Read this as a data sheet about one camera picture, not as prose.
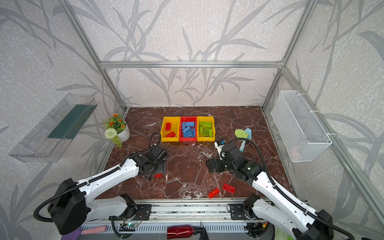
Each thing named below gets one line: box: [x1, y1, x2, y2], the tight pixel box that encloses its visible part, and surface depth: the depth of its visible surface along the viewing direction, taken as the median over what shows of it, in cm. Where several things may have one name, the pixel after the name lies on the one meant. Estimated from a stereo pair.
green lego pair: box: [199, 121, 212, 128], surface depth 107 cm
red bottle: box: [167, 225, 194, 240], surface depth 67 cm
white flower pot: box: [117, 119, 130, 143], surface depth 96 cm
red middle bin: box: [179, 116, 198, 142], surface depth 104 cm
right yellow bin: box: [197, 116, 216, 142], surface depth 101 cm
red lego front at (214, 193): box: [208, 187, 220, 199], surface depth 80 cm
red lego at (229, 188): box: [222, 183, 236, 194], surface depth 82 cm
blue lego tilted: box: [182, 126, 195, 138], surface depth 104 cm
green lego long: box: [203, 128, 214, 138], surface depth 104 cm
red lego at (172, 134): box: [165, 131, 176, 138], surface depth 105 cm
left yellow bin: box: [160, 116, 180, 142], surface depth 105 cm
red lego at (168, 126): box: [165, 122, 172, 131], surface depth 110 cm
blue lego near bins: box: [182, 121, 195, 129], surface depth 107 cm
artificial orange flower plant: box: [102, 113, 126, 149], surface depth 92 cm
